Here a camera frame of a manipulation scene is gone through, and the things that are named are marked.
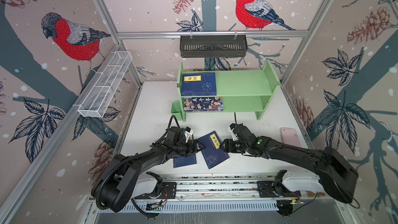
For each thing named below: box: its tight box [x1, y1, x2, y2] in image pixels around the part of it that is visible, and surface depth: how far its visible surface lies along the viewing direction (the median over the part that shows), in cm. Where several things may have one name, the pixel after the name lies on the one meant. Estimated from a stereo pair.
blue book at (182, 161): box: [173, 153, 197, 168], surface depth 83 cm
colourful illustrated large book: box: [183, 96, 224, 112], surface depth 92 cm
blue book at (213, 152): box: [196, 130, 230, 170], surface depth 87 cm
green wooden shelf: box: [176, 60, 281, 122], surface depth 87 cm
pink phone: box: [279, 127, 302, 148], surface depth 92 cm
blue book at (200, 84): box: [180, 72, 217, 97], surface depth 81 cm
